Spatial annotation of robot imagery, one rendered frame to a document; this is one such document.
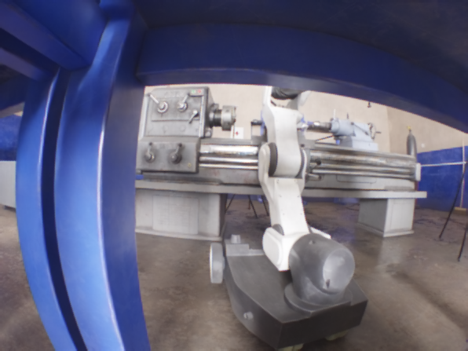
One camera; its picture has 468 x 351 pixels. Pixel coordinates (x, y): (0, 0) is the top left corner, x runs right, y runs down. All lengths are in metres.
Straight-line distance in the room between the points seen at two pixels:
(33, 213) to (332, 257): 0.56
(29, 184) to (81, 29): 0.15
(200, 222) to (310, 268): 1.26
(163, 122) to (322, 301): 1.70
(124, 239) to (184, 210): 1.50
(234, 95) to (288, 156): 4.58
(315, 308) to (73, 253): 0.53
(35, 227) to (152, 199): 1.58
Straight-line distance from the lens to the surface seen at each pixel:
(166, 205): 1.74
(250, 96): 5.35
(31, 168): 0.24
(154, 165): 1.67
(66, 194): 0.19
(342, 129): 2.18
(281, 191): 0.82
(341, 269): 0.56
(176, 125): 1.79
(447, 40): 0.28
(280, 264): 0.67
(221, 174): 1.70
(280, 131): 0.88
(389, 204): 2.24
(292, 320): 0.56
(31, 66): 0.23
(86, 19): 0.21
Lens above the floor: 0.52
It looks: 1 degrees up
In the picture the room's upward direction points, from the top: 3 degrees clockwise
